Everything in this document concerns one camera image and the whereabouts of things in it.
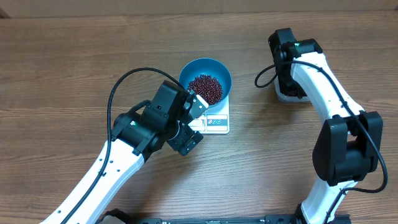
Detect teal metal bowl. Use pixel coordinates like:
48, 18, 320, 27
179, 58, 232, 108

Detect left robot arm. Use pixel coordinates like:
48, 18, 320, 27
44, 81, 208, 223

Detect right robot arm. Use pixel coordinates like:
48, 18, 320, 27
268, 28, 385, 223

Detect white digital kitchen scale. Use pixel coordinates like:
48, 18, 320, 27
188, 96, 230, 134

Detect red beans in bowl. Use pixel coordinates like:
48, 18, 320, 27
188, 74, 223, 105

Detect clear plastic food container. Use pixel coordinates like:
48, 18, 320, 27
274, 78, 310, 103

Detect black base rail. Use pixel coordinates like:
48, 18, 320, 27
99, 208, 352, 224

